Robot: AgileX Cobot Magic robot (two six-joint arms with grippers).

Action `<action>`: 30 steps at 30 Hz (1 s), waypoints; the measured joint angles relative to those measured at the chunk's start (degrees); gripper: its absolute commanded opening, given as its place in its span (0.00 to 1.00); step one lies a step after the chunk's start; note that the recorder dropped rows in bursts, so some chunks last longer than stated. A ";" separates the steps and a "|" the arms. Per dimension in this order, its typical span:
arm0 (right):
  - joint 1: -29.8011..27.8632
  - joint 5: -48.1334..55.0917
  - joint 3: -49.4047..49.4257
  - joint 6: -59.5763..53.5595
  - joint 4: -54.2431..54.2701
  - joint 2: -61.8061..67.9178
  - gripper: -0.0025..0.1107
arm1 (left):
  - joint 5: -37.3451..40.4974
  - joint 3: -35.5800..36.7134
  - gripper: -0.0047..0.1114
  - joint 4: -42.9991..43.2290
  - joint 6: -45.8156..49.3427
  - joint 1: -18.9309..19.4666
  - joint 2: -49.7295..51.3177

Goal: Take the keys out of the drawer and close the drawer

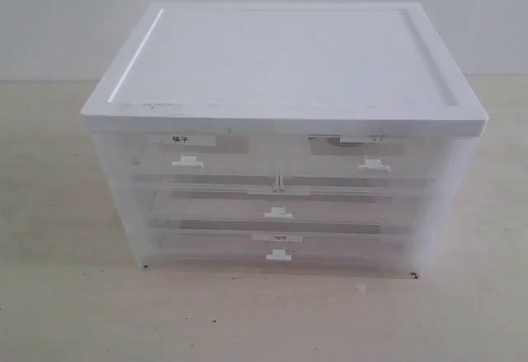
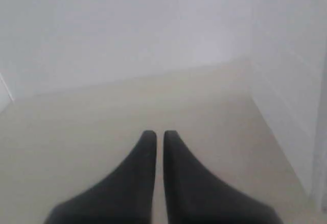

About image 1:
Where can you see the clear drawer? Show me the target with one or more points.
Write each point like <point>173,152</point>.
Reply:
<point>312,157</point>
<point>361,251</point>
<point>302,211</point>
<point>202,154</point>

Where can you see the key bunch with blue tag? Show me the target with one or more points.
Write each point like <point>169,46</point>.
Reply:
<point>336,142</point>

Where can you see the white translucent drawer cabinet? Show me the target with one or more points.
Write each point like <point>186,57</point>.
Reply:
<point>280,71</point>

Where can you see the clear bottom drawer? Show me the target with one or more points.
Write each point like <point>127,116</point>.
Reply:
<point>361,251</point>

